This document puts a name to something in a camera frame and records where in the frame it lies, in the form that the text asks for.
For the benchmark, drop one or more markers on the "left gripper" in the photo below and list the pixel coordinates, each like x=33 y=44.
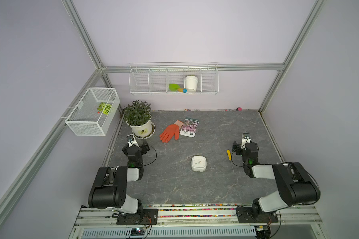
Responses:
x=131 y=149

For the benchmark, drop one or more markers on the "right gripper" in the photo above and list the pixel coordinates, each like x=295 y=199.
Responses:
x=247 y=149

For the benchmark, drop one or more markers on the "yellow handled screwdriver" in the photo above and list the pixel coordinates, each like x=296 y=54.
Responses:
x=230 y=159

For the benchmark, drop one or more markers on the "white alarm device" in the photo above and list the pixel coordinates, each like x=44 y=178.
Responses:
x=198 y=163

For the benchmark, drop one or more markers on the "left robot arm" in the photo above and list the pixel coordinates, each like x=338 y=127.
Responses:
x=109 y=189

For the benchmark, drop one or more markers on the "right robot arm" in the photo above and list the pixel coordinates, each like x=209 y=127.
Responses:
x=295 y=186

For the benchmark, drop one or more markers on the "potted green plant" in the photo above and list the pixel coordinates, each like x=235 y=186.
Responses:
x=138 y=117

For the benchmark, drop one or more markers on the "orange rubber glove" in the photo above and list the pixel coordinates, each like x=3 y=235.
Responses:
x=171 y=131

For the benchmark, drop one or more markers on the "green item in basket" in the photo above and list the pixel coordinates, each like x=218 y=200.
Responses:
x=104 y=108

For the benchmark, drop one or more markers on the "flower seed packet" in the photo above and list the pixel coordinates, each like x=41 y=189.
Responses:
x=189 y=127

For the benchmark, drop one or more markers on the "green toy trowel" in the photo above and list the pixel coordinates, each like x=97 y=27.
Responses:
x=177 y=88

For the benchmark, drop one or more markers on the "white vent grille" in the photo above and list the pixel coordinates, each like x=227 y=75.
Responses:
x=170 y=232

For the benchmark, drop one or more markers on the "small white pot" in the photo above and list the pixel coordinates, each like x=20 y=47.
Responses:
x=191 y=83

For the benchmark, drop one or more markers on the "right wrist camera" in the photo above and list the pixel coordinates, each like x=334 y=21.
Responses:
x=245 y=138

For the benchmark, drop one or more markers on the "white wire basket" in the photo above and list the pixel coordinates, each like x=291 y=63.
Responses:
x=84 y=119

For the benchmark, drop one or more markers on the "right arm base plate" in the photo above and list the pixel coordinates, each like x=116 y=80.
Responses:
x=247 y=215

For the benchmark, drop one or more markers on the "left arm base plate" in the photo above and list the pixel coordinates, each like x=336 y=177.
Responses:
x=142 y=217

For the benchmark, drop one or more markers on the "long white wire shelf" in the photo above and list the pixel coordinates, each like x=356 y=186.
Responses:
x=155 y=79

